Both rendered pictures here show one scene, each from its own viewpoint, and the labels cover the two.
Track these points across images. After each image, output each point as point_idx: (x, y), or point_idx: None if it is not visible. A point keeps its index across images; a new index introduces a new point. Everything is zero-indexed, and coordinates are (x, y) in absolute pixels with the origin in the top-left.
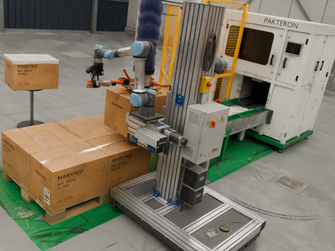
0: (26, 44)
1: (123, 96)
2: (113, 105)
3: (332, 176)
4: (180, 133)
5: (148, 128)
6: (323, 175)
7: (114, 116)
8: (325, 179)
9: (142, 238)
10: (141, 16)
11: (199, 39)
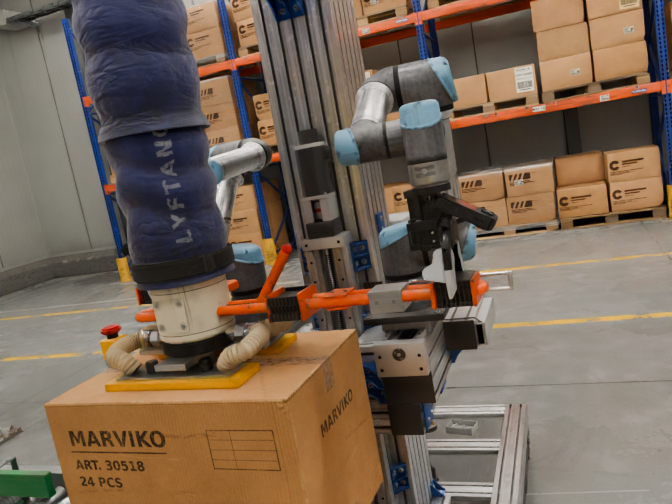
0: None
1: (337, 346)
2: (329, 432)
3: (34, 451)
4: None
5: (451, 316)
6: (31, 459)
7: (342, 472)
8: (54, 453)
9: None
10: (177, 9)
11: (360, 59)
